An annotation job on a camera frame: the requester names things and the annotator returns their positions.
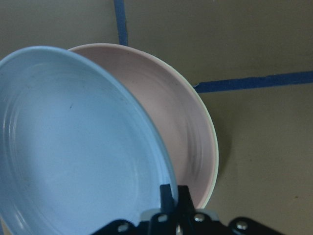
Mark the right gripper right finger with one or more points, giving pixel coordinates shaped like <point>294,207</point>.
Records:
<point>192,221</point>

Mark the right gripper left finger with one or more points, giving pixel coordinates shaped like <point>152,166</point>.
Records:
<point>164,222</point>

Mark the blue plate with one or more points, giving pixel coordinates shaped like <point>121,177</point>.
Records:
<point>77,150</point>

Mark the pink plate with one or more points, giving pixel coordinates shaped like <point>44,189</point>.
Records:
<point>149,82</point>

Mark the cream white plate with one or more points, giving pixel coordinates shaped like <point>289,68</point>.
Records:
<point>198,167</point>

